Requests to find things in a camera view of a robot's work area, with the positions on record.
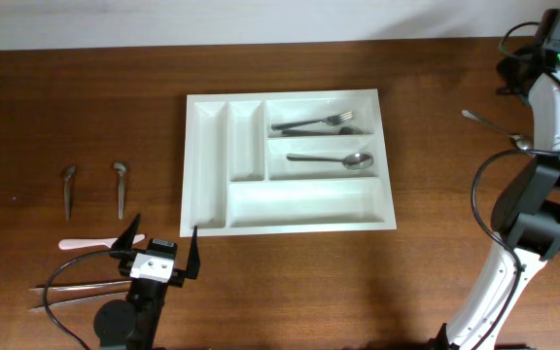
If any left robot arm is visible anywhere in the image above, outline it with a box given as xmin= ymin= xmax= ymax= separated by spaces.
xmin=93 ymin=215 xmax=200 ymax=350

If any metal fork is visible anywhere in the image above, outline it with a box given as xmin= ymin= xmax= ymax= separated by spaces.
xmin=281 ymin=126 xmax=364 ymax=137
xmin=270 ymin=112 xmax=354 ymax=131

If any metal tablespoon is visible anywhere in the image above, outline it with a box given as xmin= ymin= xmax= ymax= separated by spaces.
xmin=286 ymin=153 xmax=374 ymax=170
xmin=461 ymin=109 xmax=534 ymax=150

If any white cutlery tray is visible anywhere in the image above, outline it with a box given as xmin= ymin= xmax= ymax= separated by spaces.
xmin=180 ymin=89 xmax=397 ymax=237

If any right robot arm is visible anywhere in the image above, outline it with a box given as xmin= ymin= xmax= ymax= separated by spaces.
xmin=180 ymin=9 xmax=560 ymax=349

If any small metal teaspoon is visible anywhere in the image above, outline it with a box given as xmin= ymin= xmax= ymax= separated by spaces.
xmin=113 ymin=161 xmax=127 ymax=220
xmin=62 ymin=165 xmax=77 ymax=222

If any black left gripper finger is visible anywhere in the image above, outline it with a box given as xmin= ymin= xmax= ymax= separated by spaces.
xmin=111 ymin=214 xmax=141 ymax=251
xmin=185 ymin=227 xmax=200 ymax=280

